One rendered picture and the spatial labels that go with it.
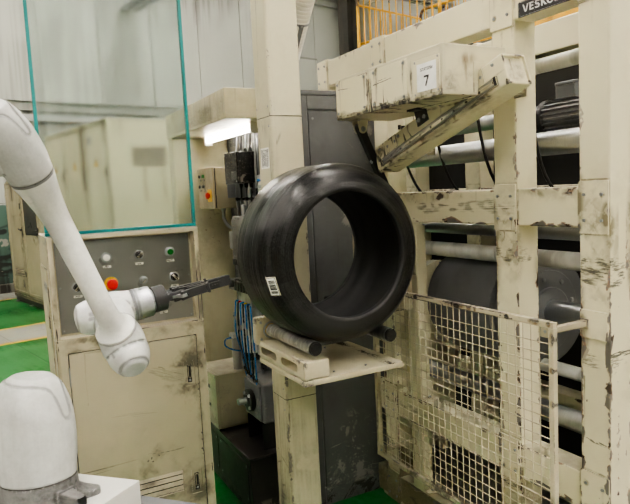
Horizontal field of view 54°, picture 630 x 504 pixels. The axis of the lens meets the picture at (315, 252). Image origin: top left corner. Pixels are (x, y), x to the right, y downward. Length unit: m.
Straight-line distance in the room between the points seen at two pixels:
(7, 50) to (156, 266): 9.13
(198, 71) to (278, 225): 10.95
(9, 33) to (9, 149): 10.04
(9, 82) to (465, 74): 9.88
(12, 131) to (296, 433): 1.49
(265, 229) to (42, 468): 0.88
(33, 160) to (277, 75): 1.06
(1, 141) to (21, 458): 0.64
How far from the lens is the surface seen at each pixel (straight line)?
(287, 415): 2.36
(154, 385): 2.50
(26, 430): 1.41
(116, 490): 1.52
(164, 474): 2.64
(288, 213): 1.83
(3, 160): 1.46
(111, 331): 1.61
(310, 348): 1.91
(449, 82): 1.86
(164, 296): 1.80
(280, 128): 2.24
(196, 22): 12.93
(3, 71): 11.30
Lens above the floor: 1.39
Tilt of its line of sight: 6 degrees down
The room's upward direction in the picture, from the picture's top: 3 degrees counter-clockwise
